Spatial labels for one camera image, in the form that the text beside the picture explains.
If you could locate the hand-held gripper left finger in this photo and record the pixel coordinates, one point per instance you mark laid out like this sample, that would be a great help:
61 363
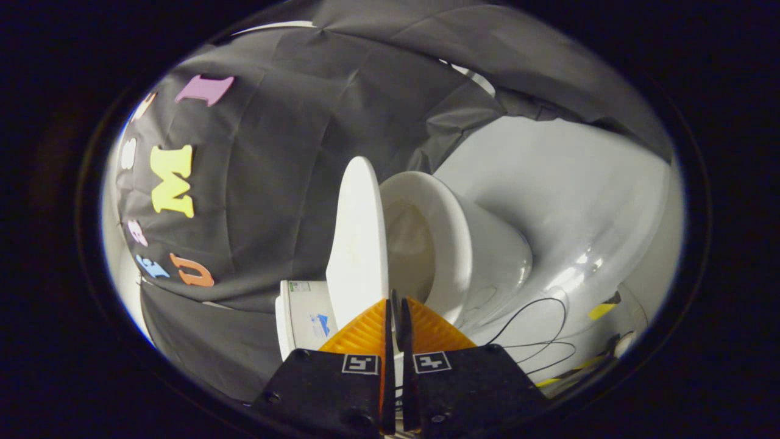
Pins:
323 390

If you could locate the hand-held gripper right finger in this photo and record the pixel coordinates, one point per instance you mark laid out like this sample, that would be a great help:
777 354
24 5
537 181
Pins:
469 390

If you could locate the white toilet lid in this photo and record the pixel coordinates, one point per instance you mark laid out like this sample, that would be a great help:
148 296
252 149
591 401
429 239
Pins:
359 244

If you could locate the yellow floor tape piece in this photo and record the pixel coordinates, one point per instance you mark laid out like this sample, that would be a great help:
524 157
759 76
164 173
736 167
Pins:
602 311

